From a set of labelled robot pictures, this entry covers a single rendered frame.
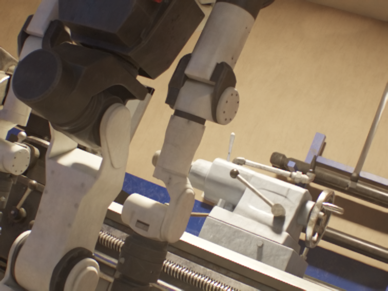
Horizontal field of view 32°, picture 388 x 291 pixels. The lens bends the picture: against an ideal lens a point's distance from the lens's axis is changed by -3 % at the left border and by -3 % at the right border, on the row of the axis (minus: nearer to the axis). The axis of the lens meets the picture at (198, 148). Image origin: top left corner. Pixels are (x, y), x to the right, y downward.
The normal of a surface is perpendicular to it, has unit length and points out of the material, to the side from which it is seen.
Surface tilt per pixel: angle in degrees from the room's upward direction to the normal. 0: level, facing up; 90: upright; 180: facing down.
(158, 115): 90
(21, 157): 90
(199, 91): 59
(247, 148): 90
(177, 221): 90
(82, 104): 113
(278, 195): 76
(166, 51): 101
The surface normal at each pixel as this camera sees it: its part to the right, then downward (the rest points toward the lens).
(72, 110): 0.56, 0.67
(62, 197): -0.42, -0.17
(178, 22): 0.75, 0.45
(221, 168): -0.29, -0.38
